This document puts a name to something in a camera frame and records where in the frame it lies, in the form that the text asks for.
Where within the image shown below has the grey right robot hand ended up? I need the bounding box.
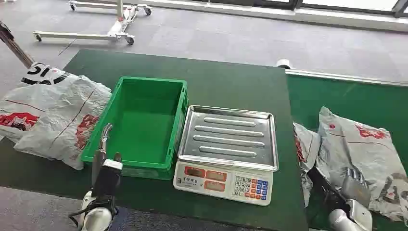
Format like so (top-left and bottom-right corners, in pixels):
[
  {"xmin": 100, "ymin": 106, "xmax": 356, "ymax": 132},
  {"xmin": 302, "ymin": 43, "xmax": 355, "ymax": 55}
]
[{"xmin": 307, "ymin": 167, "xmax": 372, "ymax": 212}]

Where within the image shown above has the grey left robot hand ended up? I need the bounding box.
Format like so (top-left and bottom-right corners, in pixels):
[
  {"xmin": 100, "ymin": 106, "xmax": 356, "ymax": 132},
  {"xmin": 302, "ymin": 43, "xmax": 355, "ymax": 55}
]
[{"xmin": 91, "ymin": 123, "xmax": 123, "ymax": 193}]

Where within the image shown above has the large grey parcel bag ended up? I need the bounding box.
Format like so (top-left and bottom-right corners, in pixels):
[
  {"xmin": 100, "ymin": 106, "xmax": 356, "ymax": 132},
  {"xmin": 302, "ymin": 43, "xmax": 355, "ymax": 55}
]
[{"xmin": 314, "ymin": 106, "xmax": 408, "ymax": 225}]

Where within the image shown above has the green plastic crate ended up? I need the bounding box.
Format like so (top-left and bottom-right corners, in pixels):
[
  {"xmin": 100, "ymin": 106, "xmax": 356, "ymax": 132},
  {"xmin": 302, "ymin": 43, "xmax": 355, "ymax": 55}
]
[{"xmin": 80, "ymin": 76, "xmax": 189, "ymax": 181}]

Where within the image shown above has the small grey parcel bag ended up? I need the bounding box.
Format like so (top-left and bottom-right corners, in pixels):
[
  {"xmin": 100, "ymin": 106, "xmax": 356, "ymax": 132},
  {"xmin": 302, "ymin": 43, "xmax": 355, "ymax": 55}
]
[{"xmin": 293, "ymin": 122, "xmax": 321, "ymax": 208}]

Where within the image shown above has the large white woven parcel bag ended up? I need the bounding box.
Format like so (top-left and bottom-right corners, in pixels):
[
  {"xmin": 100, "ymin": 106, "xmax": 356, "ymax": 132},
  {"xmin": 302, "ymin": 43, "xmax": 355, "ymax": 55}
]
[{"xmin": 0, "ymin": 62, "xmax": 113, "ymax": 171}]

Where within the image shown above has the white electronic scale steel tray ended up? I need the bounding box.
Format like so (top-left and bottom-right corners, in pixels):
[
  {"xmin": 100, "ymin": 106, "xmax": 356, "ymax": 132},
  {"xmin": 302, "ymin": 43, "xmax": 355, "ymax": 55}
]
[{"xmin": 173, "ymin": 105, "xmax": 280, "ymax": 207}]

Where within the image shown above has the conveyor end roller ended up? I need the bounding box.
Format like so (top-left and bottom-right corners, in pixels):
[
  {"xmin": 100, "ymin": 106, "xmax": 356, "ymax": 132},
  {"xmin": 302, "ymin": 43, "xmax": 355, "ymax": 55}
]
[{"xmin": 275, "ymin": 59, "xmax": 293, "ymax": 70}]

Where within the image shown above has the dark metal pole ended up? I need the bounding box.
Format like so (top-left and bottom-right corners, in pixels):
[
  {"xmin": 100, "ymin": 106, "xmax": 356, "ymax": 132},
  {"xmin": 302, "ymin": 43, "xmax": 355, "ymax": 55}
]
[{"xmin": 0, "ymin": 21, "xmax": 35, "ymax": 69}]

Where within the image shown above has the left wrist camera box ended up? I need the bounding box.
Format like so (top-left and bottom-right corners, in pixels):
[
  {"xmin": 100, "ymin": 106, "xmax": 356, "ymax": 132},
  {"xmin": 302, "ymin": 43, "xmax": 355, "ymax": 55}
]
[{"xmin": 91, "ymin": 159, "xmax": 124, "ymax": 200}]

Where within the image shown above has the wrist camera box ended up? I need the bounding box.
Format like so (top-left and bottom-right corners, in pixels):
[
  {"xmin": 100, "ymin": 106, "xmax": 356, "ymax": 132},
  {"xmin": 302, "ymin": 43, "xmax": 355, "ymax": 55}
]
[
  {"xmin": 345, "ymin": 199, "xmax": 374, "ymax": 231},
  {"xmin": 91, "ymin": 159, "xmax": 124, "ymax": 200}
]

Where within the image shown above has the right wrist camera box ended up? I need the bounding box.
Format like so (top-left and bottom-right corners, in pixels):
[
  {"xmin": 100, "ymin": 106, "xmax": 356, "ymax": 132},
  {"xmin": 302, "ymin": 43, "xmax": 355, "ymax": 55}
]
[{"xmin": 345, "ymin": 199, "xmax": 374, "ymax": 231}]

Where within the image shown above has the silver conveyor side rail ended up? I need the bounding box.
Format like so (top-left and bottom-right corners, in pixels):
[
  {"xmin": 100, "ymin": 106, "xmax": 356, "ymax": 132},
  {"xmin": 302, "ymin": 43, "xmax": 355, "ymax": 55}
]
[{"xmin": 285, "ymin": 69, "xmax": 408, "ymax": 88}]

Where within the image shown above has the white wheeled stand frame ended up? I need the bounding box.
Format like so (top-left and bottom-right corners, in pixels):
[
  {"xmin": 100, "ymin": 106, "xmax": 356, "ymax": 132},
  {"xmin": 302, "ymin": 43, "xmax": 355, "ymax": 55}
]
[{"xmin": 33, "ymin": 0, "xmax": 153, "ymax": 46}]

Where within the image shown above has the dark window frame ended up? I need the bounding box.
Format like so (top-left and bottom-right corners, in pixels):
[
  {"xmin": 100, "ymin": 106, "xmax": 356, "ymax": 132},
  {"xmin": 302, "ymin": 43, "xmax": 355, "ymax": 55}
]
[{"xmin": 204, "ymin": 0, "xmax": 408, "ymax": 18}]

